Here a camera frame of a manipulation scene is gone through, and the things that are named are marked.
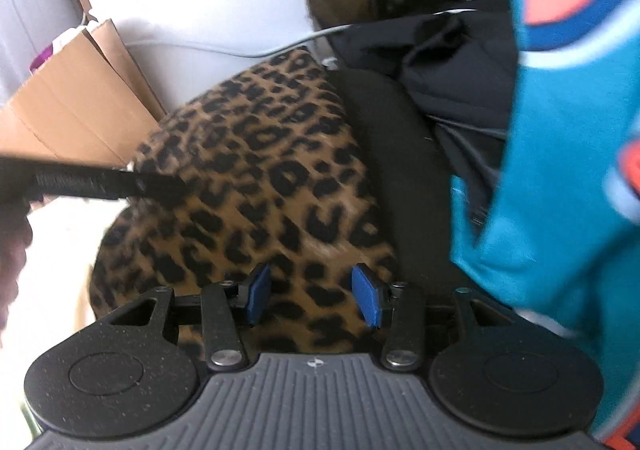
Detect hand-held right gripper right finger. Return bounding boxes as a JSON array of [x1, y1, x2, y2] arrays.
[[351, 264, 513, 373]]

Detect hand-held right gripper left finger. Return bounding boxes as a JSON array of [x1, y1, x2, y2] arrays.
[[106, 264, 272, 373]]

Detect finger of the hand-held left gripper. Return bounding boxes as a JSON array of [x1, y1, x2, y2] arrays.
[[0, 155, 190, 207]]

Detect leopard print skirt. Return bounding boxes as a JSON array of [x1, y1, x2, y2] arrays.
[[87, 47, 402, 363]]

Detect printed white bedsheet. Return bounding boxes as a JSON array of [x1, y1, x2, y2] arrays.
[[0, 194, 132, 431]]

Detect brown cardboard sheet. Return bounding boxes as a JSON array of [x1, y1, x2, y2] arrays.
[[0, 0, 168, 171]]

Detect purple and white plastic bag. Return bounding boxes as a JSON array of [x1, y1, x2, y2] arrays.
[[29, 26, 87, 74]]

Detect black bag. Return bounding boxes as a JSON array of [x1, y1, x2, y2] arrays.
[[327, 0, 522, 307]]

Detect teal and orange jersey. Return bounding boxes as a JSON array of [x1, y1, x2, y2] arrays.
[[449, 0, 640, 450]]

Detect white cable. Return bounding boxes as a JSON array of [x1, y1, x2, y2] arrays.
[[125, 8, 453, 58]]

